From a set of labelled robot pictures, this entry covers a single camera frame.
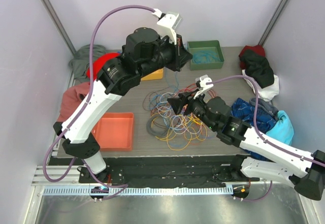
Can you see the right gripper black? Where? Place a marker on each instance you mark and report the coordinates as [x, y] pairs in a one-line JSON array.
[[176, 104]]

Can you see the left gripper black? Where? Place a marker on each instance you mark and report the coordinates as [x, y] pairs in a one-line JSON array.
[[181, 54]]

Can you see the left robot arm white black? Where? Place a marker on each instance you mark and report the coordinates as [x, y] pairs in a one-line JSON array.
[[144, 52]]

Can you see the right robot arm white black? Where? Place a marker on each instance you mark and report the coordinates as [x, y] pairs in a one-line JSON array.
[[299, 169]]

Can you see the green plastic bin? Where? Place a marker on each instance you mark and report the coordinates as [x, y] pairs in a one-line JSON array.
[[206, 55]]

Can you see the yellow plastic bin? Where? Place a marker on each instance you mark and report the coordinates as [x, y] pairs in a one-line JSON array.
[[159, 74]]

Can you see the orange plastic bin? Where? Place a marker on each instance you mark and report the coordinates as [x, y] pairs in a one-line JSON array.
[[115, 132]]

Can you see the black cloth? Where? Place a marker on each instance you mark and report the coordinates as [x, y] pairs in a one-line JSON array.
[[258, 68]]

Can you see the dark red cloth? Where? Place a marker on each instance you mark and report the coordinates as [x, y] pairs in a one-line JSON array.
[[258, 49]]

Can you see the blue striped cloth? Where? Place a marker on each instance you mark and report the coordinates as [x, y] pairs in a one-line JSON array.
[[244, 111]]

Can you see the grey blue cloth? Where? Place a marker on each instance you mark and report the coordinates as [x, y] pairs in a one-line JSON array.
[[268, 108]]

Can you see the white cloth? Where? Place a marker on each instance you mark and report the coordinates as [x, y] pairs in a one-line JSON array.
[[269, 88]]

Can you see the pink cloth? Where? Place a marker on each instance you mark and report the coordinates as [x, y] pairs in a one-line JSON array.
[[71, 99]]

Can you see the light blue cloth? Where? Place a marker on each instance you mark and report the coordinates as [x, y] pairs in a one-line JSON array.
[[283, 130]]

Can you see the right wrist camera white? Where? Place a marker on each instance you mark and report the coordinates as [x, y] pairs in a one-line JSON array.
[[204, 83]]

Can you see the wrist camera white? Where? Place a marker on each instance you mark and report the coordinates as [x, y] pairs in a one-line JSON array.
[[204, 83], [167, 24]]

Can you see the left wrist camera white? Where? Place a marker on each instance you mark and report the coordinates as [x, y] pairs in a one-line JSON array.
[[167, 24]]

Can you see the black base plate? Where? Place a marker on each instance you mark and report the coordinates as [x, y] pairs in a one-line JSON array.
[[173, 172]]

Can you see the slotted cable duct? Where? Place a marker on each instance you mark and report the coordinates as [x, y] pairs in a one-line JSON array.
[[99, 190]]

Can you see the right aluminium corner post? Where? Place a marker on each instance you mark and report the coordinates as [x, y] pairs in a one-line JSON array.
[[273, 21]]

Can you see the aluminium corner post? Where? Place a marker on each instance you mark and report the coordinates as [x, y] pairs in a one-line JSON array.
[[273, 21], [58, 24]]

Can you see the left aluminium corner post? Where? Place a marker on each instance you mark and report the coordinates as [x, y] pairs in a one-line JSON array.
[[58, 24]]

